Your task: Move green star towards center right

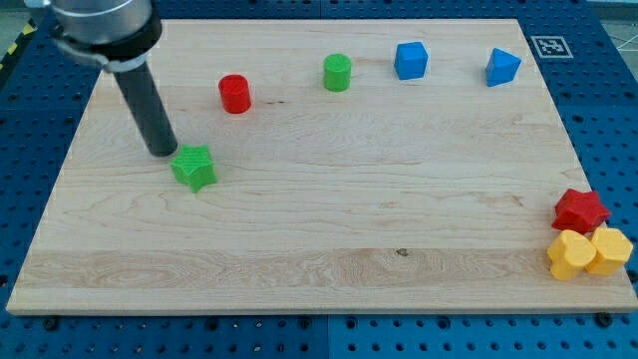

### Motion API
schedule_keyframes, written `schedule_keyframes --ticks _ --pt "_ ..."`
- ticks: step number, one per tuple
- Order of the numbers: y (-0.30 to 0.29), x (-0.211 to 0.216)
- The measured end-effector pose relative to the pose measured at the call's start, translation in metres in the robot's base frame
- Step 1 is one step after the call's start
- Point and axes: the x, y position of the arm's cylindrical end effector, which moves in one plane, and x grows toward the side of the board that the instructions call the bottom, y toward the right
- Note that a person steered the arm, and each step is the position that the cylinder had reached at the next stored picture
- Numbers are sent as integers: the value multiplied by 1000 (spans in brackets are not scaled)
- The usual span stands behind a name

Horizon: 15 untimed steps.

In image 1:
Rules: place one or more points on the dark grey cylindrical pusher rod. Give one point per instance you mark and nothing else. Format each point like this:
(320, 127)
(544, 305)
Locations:
(143, 99)

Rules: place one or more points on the green star block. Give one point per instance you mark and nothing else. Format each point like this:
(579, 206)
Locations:
(194, 167)

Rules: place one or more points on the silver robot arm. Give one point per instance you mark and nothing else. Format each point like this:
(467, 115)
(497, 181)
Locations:
(116, 36)

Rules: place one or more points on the red star block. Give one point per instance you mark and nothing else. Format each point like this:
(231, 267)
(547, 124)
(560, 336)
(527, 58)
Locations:
(580, 211)

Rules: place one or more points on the red cylinder block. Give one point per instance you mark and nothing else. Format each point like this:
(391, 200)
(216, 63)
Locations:
(234, 93)

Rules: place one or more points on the green cylinder block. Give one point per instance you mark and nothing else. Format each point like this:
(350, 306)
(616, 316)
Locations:
(337, 72)

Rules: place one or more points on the light wooden board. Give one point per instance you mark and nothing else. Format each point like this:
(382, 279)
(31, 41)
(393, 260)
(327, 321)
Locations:
(431, 195)

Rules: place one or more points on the blue cube block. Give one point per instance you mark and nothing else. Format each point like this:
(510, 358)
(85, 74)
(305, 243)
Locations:
(411, 60)

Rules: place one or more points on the blue triangular prism block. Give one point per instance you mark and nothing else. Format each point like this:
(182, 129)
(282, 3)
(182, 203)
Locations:
(501, 68)

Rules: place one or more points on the white fiducial marker tag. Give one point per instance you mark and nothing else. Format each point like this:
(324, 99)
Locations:
(551, 47)

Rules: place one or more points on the yellow heart block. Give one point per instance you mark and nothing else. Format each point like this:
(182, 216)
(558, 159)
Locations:
(569, 253)

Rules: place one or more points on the yellow pentagon block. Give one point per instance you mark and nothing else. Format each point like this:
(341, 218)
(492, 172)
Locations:
(613, 250)

